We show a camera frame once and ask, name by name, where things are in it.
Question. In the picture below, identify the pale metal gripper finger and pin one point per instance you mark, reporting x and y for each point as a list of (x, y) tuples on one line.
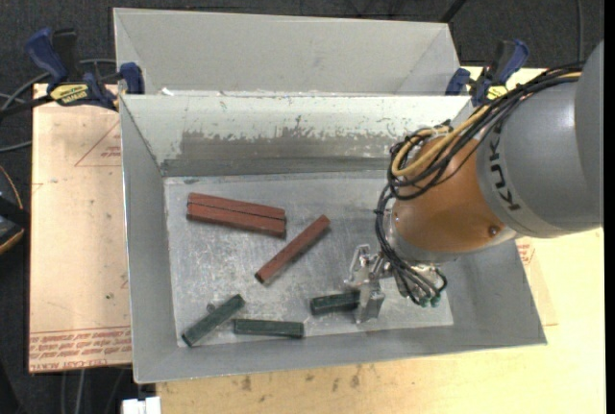
[(356, 282), (369, 306)]

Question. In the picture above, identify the dark green flat block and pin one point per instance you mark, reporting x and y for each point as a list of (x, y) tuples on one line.
[(214, 320), (269, 328), (334, 302)]

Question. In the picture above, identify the red-brown flat block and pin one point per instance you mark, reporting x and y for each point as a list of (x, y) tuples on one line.
[(293, 250), (230, 219), (240, 207)]

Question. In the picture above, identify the grey metal bin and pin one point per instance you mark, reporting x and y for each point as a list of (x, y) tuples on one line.
[(288, 56)]

